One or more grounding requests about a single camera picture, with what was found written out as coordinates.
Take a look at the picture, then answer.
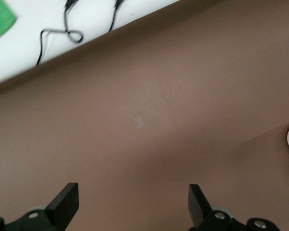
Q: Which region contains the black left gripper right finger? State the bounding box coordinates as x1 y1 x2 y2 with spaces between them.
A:
188 184 280 231

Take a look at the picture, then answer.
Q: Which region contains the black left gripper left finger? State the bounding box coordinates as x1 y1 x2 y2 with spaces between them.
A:
0 182 79 231

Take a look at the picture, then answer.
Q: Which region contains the small clear tape patch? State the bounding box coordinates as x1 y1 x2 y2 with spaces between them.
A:
133 115 145 127

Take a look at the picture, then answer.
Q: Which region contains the green sheet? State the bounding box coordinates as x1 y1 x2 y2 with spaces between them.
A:
0 0 18 44

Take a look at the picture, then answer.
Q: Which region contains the looped black floor cable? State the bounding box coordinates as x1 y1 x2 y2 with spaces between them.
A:
35 0 84 66

